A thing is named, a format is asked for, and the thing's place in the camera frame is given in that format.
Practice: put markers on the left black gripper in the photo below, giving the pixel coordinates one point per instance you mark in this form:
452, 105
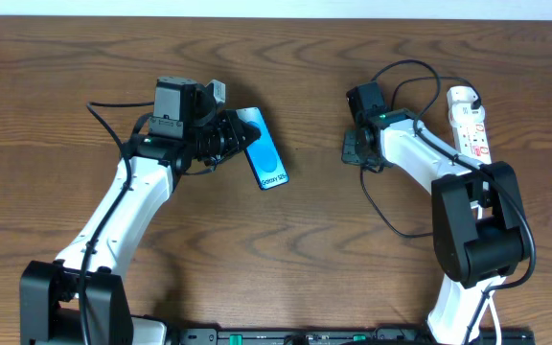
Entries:
231, 139

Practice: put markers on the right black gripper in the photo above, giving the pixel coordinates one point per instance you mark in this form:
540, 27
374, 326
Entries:
349, 154

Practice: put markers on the blue Galaxy smartphone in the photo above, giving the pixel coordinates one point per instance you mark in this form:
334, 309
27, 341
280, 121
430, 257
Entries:
262, 155

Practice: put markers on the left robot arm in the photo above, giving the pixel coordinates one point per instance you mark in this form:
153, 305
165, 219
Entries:
79, 297

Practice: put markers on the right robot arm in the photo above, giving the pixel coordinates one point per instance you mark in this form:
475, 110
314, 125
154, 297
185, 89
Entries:
481, 237

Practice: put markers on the white USB charger adapter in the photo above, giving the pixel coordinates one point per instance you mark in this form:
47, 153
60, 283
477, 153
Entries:
463, 95

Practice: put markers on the white power strip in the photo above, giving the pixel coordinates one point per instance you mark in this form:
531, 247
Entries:
469, 132

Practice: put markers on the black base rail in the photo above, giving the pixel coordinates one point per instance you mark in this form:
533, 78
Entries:
305, 336

